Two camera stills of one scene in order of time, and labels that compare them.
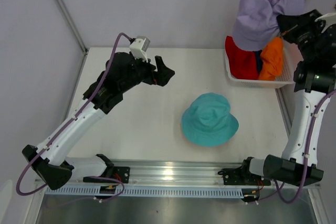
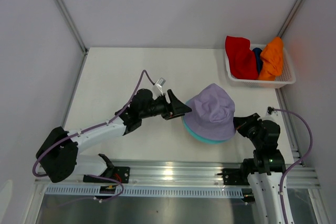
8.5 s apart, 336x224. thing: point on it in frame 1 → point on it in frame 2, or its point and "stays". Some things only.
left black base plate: (122, 173) stays
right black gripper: (289, 24) → (240, 123)
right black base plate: (240, 176) stays
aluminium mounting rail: (125, 173) stays
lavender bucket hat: (261, 2) → (212, 114)
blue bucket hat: (259, 61) stays
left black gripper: (160, 77) → (176, 108)
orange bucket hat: (272, 54) stays
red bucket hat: (242, 63) stays
